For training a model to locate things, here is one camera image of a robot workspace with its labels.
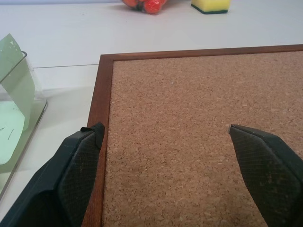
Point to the green paper sheet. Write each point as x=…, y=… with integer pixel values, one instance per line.
x=14, y=99

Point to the yellow sponge with green pad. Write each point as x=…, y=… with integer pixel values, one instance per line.
x=211, y=5

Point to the clear plastic box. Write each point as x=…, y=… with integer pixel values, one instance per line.
x=16, y=118

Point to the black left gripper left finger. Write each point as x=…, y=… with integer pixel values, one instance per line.
x=71, y=175

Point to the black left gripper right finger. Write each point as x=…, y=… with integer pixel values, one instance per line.
x=272, y=170

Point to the cork board with wooden frame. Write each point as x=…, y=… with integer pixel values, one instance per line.
x=184, y=132

